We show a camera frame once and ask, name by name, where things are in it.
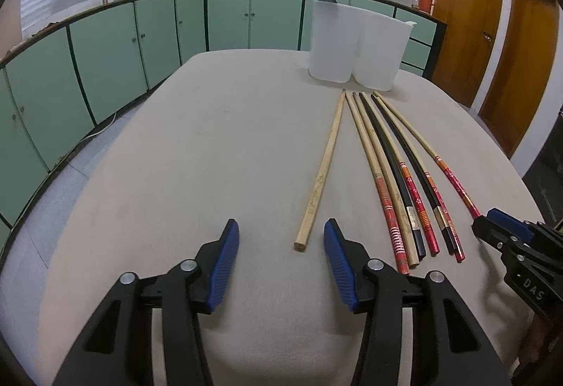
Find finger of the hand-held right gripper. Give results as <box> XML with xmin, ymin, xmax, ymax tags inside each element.
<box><xmin>473</xmin><ymin>215</ymin><xmax>520</xmax><ymax>255</ymax></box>
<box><xmin>486</xmin><ymin>208</ymin><xmax>535</xmax><ymax>239</ymax></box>

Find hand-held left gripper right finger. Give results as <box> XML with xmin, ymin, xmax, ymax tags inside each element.
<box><xmin>324</xmin><ymin>219</ymin><xmax>513</xmax><ymax>386</ymax></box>

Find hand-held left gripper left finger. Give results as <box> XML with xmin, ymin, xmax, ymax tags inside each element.
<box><xmin>53</xmin><ymin>219</ymin><xmax>240</xmax><ymax>386</ymax></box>

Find translucent plastic container with spout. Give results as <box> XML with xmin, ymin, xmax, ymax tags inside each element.
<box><xmin>352</xmin><ymin>12</ymin><xmax>416</xmax><ymax>92</ymax></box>

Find tall translucent plastic container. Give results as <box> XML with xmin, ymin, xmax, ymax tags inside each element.
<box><xmin>308</xmin><ymin>0</ymin><xmax>366</xmax><ymax>83</ymax></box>

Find beige tablecloth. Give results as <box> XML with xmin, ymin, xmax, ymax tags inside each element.
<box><xmin>37</xmin><ymin>49</ymin><xmax>548</xmax><ymax>386</ymax></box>

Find wooden door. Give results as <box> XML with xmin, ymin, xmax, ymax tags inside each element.
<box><xmin>477</xmin><ymin>0</ymin><xmax>563</xmax><ymax>158</ymax></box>
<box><xmin>429</xmin><ymin>0</ymin><xmax>504</xmax><ymax>107</ymax></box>

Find green lower kitchen cabinets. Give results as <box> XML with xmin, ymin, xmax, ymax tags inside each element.
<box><xmin>0</xmin><ymin>0</ymin><xmax>447</xmax><ymax>237</ymax></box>

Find black chopstick with red handle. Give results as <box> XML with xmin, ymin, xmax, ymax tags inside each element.
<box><xmin>361</xmin><ymin>93</ymin><xmax>441</xmax><ymax>257</ymax></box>
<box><xmin>373</xmin><ymin>93</ymin><xmax>466</xmax><ymax>262</ymax></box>

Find white power cable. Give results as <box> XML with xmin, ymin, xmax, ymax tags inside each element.
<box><xmin>78</xmin><ymin>111</ymin><xmax>119</xmax><ymax>141</ymax></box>

